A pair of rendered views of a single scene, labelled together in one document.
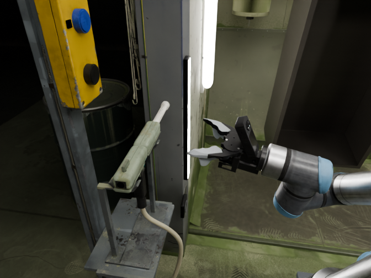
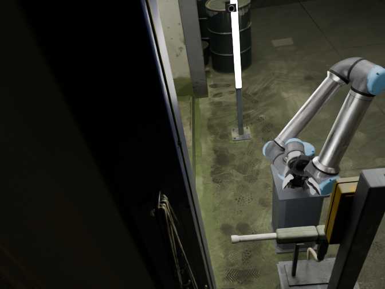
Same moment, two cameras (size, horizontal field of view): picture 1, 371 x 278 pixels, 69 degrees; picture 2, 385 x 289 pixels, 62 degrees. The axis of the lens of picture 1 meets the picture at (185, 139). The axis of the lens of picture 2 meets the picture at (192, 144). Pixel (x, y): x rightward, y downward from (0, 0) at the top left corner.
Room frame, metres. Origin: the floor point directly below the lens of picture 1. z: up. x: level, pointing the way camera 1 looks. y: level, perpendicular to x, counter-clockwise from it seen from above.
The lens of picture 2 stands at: (1.10, 0.78, 2.27)
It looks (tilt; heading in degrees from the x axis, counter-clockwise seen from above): 41 degrees down; 267
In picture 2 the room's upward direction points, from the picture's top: 11 degrees counter-clockwise
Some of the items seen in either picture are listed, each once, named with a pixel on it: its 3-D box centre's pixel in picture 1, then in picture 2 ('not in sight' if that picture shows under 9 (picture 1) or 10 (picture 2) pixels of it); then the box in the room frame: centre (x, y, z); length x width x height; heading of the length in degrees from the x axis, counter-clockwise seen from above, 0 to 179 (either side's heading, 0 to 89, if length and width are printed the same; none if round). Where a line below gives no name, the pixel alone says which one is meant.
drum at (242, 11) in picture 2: not in sight; (230, 35); (0.14, -3.32, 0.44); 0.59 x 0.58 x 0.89; 95
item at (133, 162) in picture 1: (150, 155); (292, 245); (0.75, 0.12, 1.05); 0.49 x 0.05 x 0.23; 170
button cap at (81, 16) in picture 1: (81, 21); not in sight; (0.64, 0.23, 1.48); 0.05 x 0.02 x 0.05; 170
